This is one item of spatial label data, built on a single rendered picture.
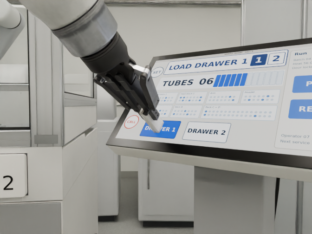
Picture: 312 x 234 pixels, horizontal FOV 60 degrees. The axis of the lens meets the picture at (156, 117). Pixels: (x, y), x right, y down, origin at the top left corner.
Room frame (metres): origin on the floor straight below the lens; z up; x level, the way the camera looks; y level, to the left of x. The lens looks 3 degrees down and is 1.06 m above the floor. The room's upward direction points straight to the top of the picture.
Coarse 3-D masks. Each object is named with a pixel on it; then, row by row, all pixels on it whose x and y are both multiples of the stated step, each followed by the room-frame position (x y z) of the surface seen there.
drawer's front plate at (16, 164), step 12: (0, 156) 0.68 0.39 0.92; (12, 156) 0.68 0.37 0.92; (24, 156) 0.69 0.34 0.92; (0, 168) 0.68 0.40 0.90; (12, 168) 0.68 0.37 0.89; (24, 168) 0.69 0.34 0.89; (0, 180) 0.68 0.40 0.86; (24, 180) 0.69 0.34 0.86; (0, 192) 0.68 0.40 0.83; (12, 192) 0.68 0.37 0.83; (24, 192) 0.69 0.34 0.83
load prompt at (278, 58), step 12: (180, 60) 0.73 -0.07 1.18; (192, 60) 0.71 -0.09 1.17; (204, 60) 0.69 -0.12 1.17; (216, 60) 0.66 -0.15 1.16; (228, 60) 0.64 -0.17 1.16; (240, 60) 0.63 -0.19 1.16; (252, 60) 0.61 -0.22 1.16; (264, 60) 0.59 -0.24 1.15; (276, 60) 0.58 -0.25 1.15; (168, 72) 0.72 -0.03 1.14; (180, 72) 0.70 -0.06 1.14; (192, 72) 0.67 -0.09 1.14
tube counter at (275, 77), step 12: (240, 72) 0.60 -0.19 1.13; (252, 72) 0.58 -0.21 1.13; (264, 72) 0.57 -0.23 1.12; (276, 72) 0.55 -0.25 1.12; (204, 84) 0.63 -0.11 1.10; (216, 84) 0.61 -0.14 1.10; (228, 84) 0.59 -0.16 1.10; (240, 84) 0.58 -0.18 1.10; (252, 84) 0.56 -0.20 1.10; (264, 84) 0.55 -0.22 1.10; (276, 84) 0.53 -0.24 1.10
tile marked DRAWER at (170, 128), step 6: (162, 120) 0.61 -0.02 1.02; (168, 120) 0.60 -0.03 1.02; (144, 126) 0.62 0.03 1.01; (162, 126) 0.60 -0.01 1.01; (168, 126) 0.59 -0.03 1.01; (174, 126) 0.58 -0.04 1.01; (144, 132) 0.61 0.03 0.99; (150, 132) 0.60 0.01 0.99; (162, 132) 0.58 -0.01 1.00; (168, 132) 0.58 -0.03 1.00; (174, 132) 0.57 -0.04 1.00; (168, 138) 0.57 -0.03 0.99; (174, 138) 0.56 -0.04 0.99
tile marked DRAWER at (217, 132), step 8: (192, 128) 0.56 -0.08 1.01; (200, 128) 0.55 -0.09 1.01; (208, 128) 0.54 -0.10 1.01; (216, 128) 0.53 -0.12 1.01; (224, 128) 0.52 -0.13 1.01; (184, 136) 0.55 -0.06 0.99; (192, 136) 0.54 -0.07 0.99; (200, 136) 0.53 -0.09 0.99; (208, 136) 0.52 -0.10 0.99; (216, 136) 0.51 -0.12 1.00; (224, 136) 0.51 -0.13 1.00
